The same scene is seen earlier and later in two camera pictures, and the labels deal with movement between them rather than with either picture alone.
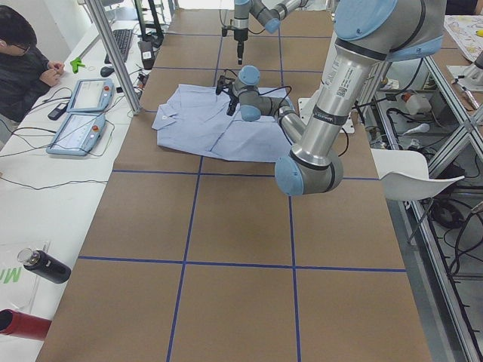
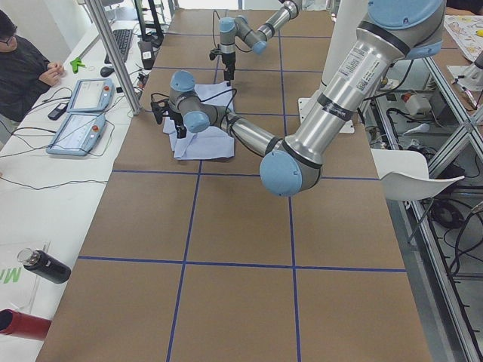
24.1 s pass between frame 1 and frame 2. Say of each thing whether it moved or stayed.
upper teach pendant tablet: stayed
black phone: stayed
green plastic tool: stayed
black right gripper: moved
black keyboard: stayed
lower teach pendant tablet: stayed
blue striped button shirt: moved
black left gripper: moved
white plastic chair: stayed
